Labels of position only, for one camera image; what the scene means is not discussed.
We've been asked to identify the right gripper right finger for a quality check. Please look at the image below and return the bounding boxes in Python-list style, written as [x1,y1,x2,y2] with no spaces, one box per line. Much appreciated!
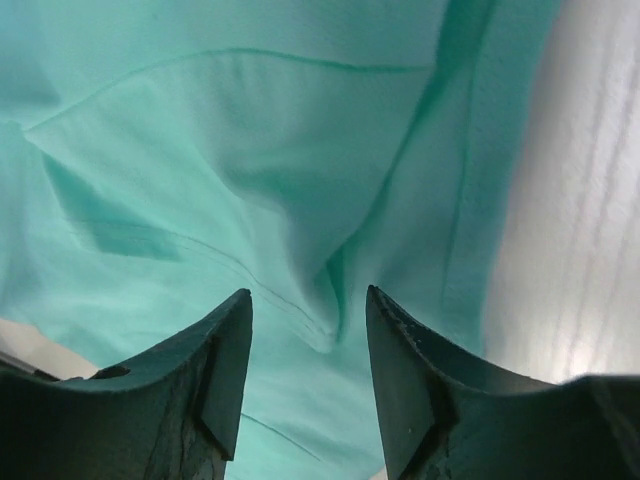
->
[366,286,639,479]

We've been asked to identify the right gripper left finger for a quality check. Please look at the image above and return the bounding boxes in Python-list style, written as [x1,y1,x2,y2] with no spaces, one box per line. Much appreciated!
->
[1,289,253,479]

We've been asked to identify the teal t shirt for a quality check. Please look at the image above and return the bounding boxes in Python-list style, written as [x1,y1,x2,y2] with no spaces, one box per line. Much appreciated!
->
[1,1,561,479]

